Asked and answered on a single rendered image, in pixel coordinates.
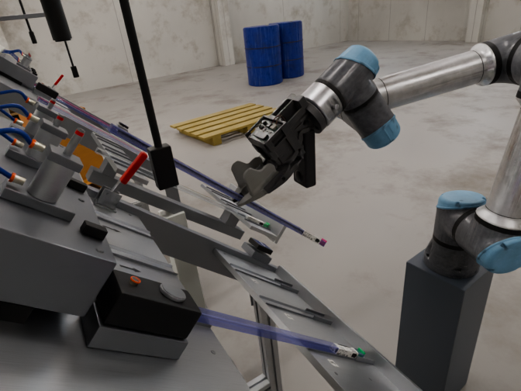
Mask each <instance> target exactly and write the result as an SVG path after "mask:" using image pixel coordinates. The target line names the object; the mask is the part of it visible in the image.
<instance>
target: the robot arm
mask: <svg viewBox="0 0 521 391"><path fill-rule="evenodd" d="M378 63H379V62H378V59H377V57H376V56H375V54H374V53H373V52H372V51H371V50H369V49H368V48H366V47H364V46H361V45H352V46H350V47H348V48H347V49H346V50H345V51H344V52H343V53H342V54H341V55H340V56H339V57H337V58H335V60H334V61H333V63H332V64H331V65H330V66H329V67H328V68H327V69H326V70H325V71H324V72H323V73H322V74H321V75H320V76H319V77H318V78H317V79H316V80H315V81H314V82H313V83H312V84H311V85H310V86H309V87H308V88H307V89H306V90H305V91H304V92H303V93H302V94H301V95H295V94H293V93H291V94H290V96H289V97H287V98H286V100H284V101H283V103H282V104H280V106H279V107H277V108H276V110H275V111H273V113H272V114H270V115H269V116H266V115H263V116H262V117H261V118H260V119H259V120H258V121H257V122H256V123H255V124H254V125H253V126H252V127H251V128H250V129H249V130H248V131H247V132H246V133H245V134H244V135H245V136H246V138H247V139H248V140H249V141H250V142H251V143H252V144H251V145H252V146H253V147H254V149H255V150H256V151H257V152H258V153H260V156H259V157H254V158H253V159H252V160H251V161H250V162H248V163H243V162H242V161H235V162H234V163H233V164H232V167H231V171H232V173H233V175H234V177H235V179H236V182H237V184H238V186H237V188H236V191H235V192H237V193H239V194H241V195H242V196H243V198H242V199H241V200H240V201H239V202H238V201H237V200H235V199H234V198H232V201H233V202H238V203H237V205H238V206H239V207H241V206H244V205H246V204H247V203H250V202H253V201H255V200H257V199H259V198H261V197H263V196H265V195H267V194H270V193H271V192H273V191H274V190H275V189H277V188H278V187H280V186H281V185H283V184H284V183H285V182H286V181H287V180H288V179H289V178H290V177H291V176H292V174H293V172H294V181H295V182H297V183H299V184H300V185H302V186H304V187H305V188H310V187H313V186H314V185H316V146H315V133H321V132H322V131H323V130H324V129H325V128H326V127H328V125H330V124H331V122H332V121H334V120H335V118H337V117H338V118H339V119H342V120H343V121H344V122H345V123H346V124H347V125H349V126H350V127H351V128H353V129H354V130H356V131H357V133H358V134H359V135H360V137H361V139H362V140H363V141H364V142H365V143H366V144H367V146H368V147H369V148H371V149H379V148H383V147H385V146H387V145H389V144H390V143H391V142H392V141H394V140H395V139H396V138H397V136H398V135H399V133H400V129H401V128H400V125H399V123H398V121H397V119H396V118H395V114H393V112H392V111H391V109H394V108H397V107H399V106H404V105H407V104H410V103H413V102H418V101H420V100H424V99H428V98H431V97H434V96H436V95H441V94H444V93H447V92H452V91H454V90H457V89H460V88H465V87H468V86H470V85H475V84H476V85H478V86H486V85H490V84H495V83H507V84H514V85H519V89H518V91H517V93H516V100H517V102H518V103H519V104H520V110H519V113H518V116H517V118H516V121H515V124H514V127H513V129H512V132H511V135H510V138H509V141H508V143H507V146H506V149H505V152H504V154H503V157H502V160H501V163H500V165H499V169H498V171H497V174H496V176H495V180H494V182H493V185H492V189H491V191H490V193H489V196H488V199H487V202H486V198H485V197H484V196H483V195H482V194H480V193H477V192H472V191H465V190H455V191H449V192H445V193H443V194H442V195H441V196H440V197H439V199H438V203H437V205H436V217H435V223H434V228H433V237H432V239H431V240H430V242H429V243H428V245H427V247H426V249H425V251H424V255H423V261H424V263H425V265H426V266H427V267H428V268H429V269H430V270H432V271H433V272H435V273H437V274H439V275H442V276H445V277H448V278H452V279H466V278H470V277H472V276H474V275H476V274H477V273H478V270H479V267H480V265H481V266H482V267H484V268H485V269H486V270H488V271H489V272H492V273H495V274H504V273H508V272H512V271H515V270H516V269H517V268H520V267H521V31H519V32H516V33H511V34H508V35H505V36H500V37H498V38H495V39H493V40H488V41H485V42H483V43H478V44H476V45H474V46H473V47H472V48H471V49H470V51H468V52H465V53H462V54H458V55H454V56H452V57H447V58H444V59H442V60H438V61H434V62H431V63H428V64H424V65H421V66H418V67H414V68H411V69H408V70H405V71H400V72H398V73H394V74H390V75H387V76H384V77H382V78H377V79H375V77H376V74H377V73H378V72H379V68H380V67H379V65H378ZM259 123H261V124H260V125H259V127H258V128H256V130H255V131H254V132H252V133H251V131H252V130H253V129H254V128H255V127H256V126H257V125H258V124H259Z"/></svg>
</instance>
